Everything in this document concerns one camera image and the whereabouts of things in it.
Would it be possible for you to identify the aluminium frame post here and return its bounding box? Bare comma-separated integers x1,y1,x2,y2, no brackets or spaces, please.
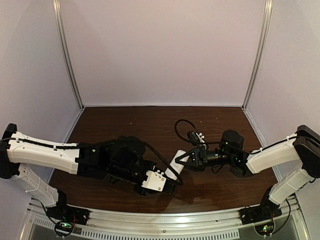
242,0,273,111
52,0,85,110

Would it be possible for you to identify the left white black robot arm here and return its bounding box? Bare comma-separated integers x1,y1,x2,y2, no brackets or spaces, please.
0,123,167,213

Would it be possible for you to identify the left aluminium frame post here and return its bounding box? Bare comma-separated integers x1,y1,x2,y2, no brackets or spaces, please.
52,0,85,110

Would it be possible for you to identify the right black camera cable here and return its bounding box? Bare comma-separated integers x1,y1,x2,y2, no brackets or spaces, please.
174,119,298,155

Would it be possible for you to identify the left controller board with LEDs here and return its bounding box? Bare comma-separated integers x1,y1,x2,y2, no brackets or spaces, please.
53,221,75,238

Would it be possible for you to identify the curved aluminium front rail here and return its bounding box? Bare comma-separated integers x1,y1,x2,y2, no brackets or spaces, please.
24,197,303,232

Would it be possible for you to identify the right controller board with LEDs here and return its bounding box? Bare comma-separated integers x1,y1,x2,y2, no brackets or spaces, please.
254,221,275,237

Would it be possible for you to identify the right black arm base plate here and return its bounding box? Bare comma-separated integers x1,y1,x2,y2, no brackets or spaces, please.
238,204,282,225

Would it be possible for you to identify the right aluminium frame post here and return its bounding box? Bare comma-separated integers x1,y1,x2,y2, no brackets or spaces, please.
242,0,273,111

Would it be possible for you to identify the left black camera cable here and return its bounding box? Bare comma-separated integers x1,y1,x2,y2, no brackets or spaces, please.
0,137,185,187

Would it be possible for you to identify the white slotted cable duct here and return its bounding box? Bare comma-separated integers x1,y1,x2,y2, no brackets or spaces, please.
18,216,240,240

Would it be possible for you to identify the black camera cable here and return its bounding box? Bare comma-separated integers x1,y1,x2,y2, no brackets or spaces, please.
0,137,185,187
174,119,298,155

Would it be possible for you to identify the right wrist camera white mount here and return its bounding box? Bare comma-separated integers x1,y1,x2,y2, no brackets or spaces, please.
187,131,208,150

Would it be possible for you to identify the white remote control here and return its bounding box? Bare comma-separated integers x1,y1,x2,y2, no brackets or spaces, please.
164,149,186,181

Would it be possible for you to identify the controller board with leds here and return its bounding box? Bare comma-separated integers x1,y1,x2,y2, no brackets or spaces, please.
254,221,275,237
53,221,75,238

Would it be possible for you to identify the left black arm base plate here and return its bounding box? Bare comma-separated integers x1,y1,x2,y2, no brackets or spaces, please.
46,205,90,226

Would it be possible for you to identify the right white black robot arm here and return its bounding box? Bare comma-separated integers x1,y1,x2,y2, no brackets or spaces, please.
173,125,320,221

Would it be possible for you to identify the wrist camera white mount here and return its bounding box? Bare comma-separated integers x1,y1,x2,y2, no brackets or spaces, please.
187,131,208,150
141,169,180,194

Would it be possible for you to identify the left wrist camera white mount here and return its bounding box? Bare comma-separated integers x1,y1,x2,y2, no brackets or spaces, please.
141,169,180,194

